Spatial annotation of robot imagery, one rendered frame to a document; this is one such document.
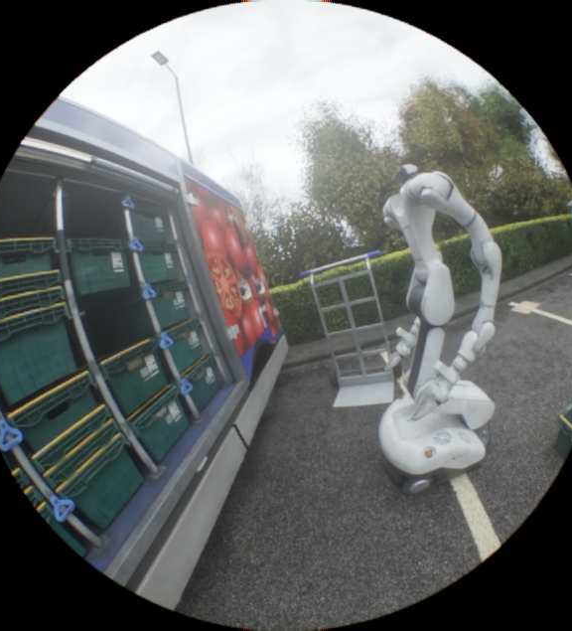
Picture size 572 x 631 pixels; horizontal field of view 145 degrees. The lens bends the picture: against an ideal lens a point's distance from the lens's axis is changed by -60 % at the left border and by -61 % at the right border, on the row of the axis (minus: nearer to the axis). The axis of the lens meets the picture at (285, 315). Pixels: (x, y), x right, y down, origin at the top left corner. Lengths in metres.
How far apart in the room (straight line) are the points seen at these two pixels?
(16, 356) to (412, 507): 1.77
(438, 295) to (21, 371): 1.50
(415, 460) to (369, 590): 0.67
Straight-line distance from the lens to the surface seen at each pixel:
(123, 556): 0.95
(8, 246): 1.01
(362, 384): 2.37
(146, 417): 1.10
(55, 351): 0.96
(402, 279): 3.85
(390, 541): 1.31
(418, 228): 0.95
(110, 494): 1.05
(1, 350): 0.91
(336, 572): 1.29
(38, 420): 0.90
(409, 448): 1.17
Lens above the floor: 1.24
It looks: 9 degrees down
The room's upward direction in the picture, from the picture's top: 18 degrees counter-clockwise
